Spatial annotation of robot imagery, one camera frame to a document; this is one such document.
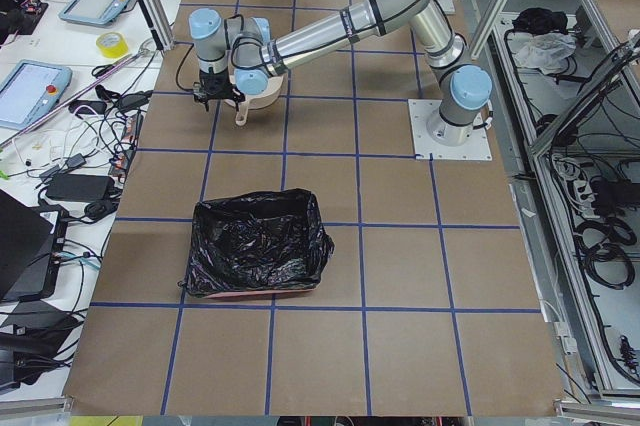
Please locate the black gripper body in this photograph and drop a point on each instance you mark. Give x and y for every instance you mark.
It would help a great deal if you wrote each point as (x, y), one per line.
(211, 81)

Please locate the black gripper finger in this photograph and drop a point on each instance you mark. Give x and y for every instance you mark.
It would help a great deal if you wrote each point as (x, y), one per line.
(203, 98)
(237, 96)

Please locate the beige plastic dustpan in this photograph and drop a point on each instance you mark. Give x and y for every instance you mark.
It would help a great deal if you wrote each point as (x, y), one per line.
(255, 102)

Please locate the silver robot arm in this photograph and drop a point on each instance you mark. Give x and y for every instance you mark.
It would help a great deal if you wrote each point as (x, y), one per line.
(237, 56)

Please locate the black bag lined bin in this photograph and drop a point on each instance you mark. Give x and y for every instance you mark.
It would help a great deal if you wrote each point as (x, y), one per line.
(257, 243)

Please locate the yellow tape roll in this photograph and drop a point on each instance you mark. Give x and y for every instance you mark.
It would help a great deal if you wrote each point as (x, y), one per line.
(112, 45)

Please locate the blue teach pendant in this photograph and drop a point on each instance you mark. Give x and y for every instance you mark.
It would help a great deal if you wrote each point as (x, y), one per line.
(30, 91)
(93, 12)

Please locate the black power brick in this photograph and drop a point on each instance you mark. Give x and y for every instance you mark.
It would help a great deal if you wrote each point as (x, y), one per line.
(79, 187)

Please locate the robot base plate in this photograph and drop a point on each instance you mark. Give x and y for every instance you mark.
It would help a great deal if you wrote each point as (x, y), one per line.
(434, 139)

